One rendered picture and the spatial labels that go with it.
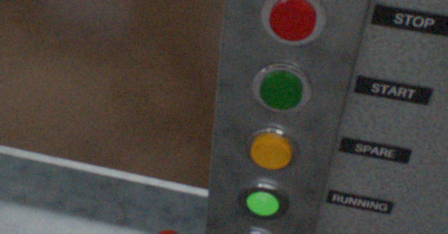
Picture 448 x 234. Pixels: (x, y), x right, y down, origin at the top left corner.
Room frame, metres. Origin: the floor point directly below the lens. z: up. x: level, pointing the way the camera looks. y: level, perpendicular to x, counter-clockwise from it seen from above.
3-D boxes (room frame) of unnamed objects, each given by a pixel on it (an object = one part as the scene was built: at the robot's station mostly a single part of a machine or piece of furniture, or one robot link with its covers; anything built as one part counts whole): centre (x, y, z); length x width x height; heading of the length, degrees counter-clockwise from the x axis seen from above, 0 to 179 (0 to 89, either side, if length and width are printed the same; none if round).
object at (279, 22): (0.33, -0.03, 1.47); 0.03 x 0.01 x 0.03; 83
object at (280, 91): (0.33, -0.03, 1.42); 0.03 x 0.01 x 0.03; 83
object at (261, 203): (0.33, -0.03, 1.32); 0.02 x 0.01 x 0.02; 83
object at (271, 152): (0.33, -0.03, 1.37); 0.03 x 0.01 x 0.03; 83
